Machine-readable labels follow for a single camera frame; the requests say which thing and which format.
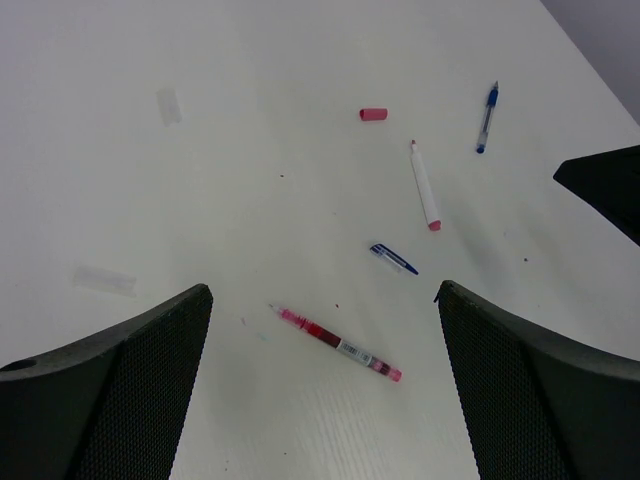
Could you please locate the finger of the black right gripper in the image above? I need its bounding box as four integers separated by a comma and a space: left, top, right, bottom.
553, 145, 640, 245

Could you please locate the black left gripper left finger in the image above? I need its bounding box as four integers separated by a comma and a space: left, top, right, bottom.
1, 284, 213, 479

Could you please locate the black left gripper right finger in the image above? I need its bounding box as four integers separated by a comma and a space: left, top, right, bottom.
435, 280, 639, 479

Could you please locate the clear pen cap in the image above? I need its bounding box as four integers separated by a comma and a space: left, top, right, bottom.
72, 266, 136, 297
156, 87, 182, 127

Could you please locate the blue ballpoint pen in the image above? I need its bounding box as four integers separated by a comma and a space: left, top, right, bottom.
476, 81, 499, 154

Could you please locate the red gel pen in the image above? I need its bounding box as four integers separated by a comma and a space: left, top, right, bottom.
269, 304, 402, 383

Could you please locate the blue pen cap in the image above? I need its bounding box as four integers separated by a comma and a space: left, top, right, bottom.
369, 243, 419, 276

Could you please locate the white marker pen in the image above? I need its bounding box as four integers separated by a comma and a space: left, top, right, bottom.
410, 140, 442, 232

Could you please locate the pink marker cap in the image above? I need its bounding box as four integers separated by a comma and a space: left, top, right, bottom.
359, 107, 388, 122

